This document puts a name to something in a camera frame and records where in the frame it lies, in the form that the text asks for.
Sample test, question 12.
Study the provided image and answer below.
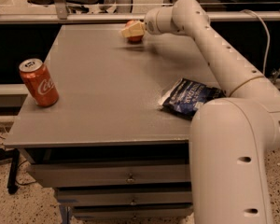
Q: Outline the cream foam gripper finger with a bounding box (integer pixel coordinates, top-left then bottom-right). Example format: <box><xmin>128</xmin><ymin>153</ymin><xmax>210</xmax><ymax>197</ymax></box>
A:
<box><xmin>121</xmin><ymin>21</ymin><xmax>145</xmax><ymax>38</ymax></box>

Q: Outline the white cable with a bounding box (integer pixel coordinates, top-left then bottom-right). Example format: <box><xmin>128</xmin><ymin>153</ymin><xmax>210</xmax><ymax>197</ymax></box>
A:
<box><xmin>241</xmin><ymin>8</ymin><xmax>271</xmax><ymax>77</ymax></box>

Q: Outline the grey metal railing frame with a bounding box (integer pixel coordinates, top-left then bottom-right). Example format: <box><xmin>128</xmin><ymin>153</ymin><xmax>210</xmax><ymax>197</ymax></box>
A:
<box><xmin>0</xmin><ymin>0</ymin><xmax>280</xmax><ymax>24</ymax></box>

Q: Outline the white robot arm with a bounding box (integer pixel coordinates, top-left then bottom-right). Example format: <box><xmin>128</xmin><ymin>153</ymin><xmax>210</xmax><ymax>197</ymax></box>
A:
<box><xmin>121</xmin><ymin>0</ymin><xmax>280</xmax><ymax>224</ymax></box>

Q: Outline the black floor stand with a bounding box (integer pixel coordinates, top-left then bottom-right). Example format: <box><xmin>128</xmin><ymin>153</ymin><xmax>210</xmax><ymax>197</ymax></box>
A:
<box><xmin>7</xmin><ymin>149</ymin><xmax>20</xmax><ymax>195</ymax></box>

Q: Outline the red Coca-Cola can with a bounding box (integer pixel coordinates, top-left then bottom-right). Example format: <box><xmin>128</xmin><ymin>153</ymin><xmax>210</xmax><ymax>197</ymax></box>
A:
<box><xmin>19</xmin><ymin>58</ymin><xmax>59</xmax><ymax>107</ymax></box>

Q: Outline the blue Kettle chips bag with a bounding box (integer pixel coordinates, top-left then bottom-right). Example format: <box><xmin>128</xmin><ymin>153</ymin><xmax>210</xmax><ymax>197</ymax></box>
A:
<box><xmin>159</xmin><ymin>78</ymin><xmax>224</xmax><ymax>119</ymax></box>

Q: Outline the grey drawer cabinet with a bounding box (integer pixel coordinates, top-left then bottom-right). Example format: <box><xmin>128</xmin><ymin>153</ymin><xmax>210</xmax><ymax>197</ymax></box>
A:
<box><xmin>7</xmin><ymin>24</ymin><xmax>216</xmax><ymax>220</ymax></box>

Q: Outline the red apple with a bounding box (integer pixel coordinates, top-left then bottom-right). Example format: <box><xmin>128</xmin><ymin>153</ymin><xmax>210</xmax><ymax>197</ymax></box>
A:
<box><xmin>125</xmin><ymin>20</ymin><xmax>144</xmax><ymax>43</ymax></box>

